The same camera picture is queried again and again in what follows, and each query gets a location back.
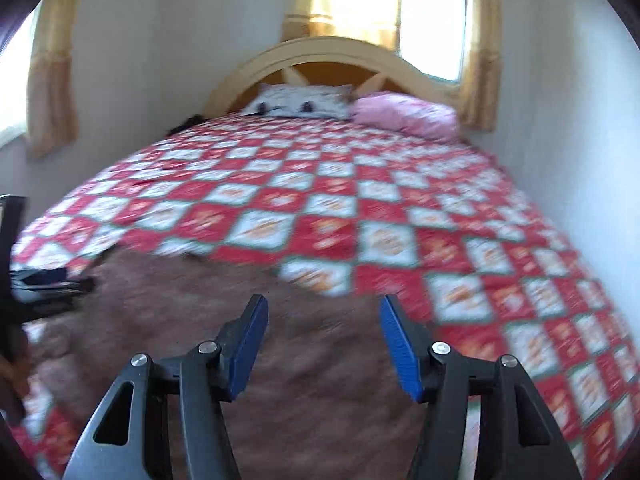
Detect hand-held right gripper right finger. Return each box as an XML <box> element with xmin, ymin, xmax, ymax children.
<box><xmin>378</xmin><ymin>295</ymin><xmax>583</xmax><ymax>480</ymax></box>

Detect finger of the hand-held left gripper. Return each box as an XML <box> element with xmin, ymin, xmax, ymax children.
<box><xmin>11</xmin><ymin>266</ymin><xmax>97</xmax><ymax>325</ymax></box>

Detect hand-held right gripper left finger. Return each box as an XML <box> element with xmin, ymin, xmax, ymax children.
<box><xmin>62</xmin><ymin>294</ymin><xmax>270</xmax><ymax>480</ymax></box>

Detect brown knitted sweater sun motifs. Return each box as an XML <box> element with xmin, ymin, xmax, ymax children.
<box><xmin>20</xmin><ymin>247</ymin><xmax>482</xmax><ymax>480</ymax></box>

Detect person's left hand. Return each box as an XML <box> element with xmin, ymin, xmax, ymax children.
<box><xmin>0</xmin><ymin>329</ymin><xmax>32</xmax><ymax>413</ymax></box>

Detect side window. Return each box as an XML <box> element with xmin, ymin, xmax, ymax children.
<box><xmin>0</xmin><ymin>10</ymin><xmax>39</xmax><ymax>149</ymax></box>

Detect red white checked printed bedspread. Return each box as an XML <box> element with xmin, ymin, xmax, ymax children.
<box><xmin>10</xmin><ymin>112</ymin><xmax>639</xmax><ymax>480</ymax></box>

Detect yellow curtain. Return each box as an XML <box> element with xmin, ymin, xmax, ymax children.
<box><xmin>282</xmin><ymin>0</ymin><xmax>404</xmax><ymax>52</ymax></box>
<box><xmin>457</xmin><ymin>0</ymin><xmax>503</xmax><ymax>132</ymax></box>
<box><xmin>25</xmin><ymin>0</ymin><xmax>94</xmax><ymax>159</ymax></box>

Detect dark cloth beside bed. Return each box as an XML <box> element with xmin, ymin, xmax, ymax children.
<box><xmin>167</xmin><ymin>116</ymin><xmax>206</xmax><ymax>136</ymax></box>

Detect pink pillow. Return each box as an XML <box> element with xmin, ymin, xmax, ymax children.
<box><xmin>350</xmin><ymin>91</ymin><xmax>460</xmax><ymax>141</ymax></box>

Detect grey white patterned pillow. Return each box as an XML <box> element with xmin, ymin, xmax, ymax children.
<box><xmin>240</xmin><ymin>83</ymin><xmax>355</xmax><ymax>121</ymax></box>

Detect cream arched wooden headboard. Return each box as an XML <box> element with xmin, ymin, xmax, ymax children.
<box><xmin>205</xmin><ymin>36</ymin><xmax>459</xmax><ymax>118</ymax></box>

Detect window behind headboard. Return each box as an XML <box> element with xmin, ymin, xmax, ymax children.
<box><xmin>400</xmin><ymin>0</ymin><xmax>469</xmax><ymax>84</ymax></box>

